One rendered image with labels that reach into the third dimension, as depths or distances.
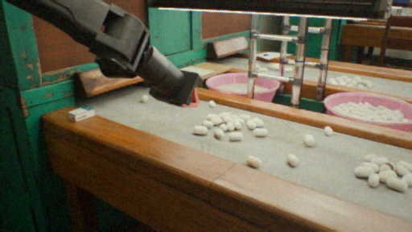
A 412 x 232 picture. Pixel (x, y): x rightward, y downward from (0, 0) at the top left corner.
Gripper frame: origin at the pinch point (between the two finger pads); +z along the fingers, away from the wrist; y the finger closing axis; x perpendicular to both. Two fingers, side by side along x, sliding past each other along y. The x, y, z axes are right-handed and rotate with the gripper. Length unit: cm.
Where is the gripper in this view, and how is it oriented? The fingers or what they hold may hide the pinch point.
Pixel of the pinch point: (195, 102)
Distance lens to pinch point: 72.1
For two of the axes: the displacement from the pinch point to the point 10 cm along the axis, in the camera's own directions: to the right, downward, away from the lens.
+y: -8.0, -2.1, 5.7
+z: 4.6, 3.9, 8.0
